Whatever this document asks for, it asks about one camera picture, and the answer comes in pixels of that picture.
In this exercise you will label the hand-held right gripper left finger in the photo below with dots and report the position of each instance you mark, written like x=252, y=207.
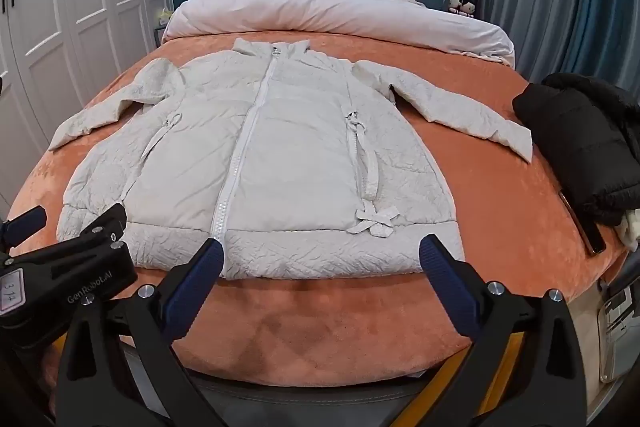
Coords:
x=195, y=287

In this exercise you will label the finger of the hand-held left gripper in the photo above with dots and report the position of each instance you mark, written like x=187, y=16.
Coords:
x=25, y=224
x=102, y=221

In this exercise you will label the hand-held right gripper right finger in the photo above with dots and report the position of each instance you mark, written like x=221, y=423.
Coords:
x=450, y=287

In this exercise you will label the white puffer coat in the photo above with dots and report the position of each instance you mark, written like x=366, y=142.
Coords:
x=300, y=157

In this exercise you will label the orange bedspread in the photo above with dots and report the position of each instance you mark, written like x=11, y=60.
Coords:
x=500, y=207

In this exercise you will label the black smartphone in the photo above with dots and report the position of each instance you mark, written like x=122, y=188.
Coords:
x=585, y=227

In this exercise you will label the cream cloth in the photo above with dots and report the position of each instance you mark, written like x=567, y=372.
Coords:
x=632, y=232

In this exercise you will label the white wardrobe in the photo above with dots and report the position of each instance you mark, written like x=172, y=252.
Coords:
x=50, y=32

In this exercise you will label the black puffer jacket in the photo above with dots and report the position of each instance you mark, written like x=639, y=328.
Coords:
x=575, y=132

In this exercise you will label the yellow tissue pack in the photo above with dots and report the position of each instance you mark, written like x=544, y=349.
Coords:
x=164, y=16

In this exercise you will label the dark-haired plush doll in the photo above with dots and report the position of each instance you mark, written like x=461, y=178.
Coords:
x=466, y=7

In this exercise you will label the white plush doll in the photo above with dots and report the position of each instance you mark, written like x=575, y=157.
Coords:
x=454, y=3

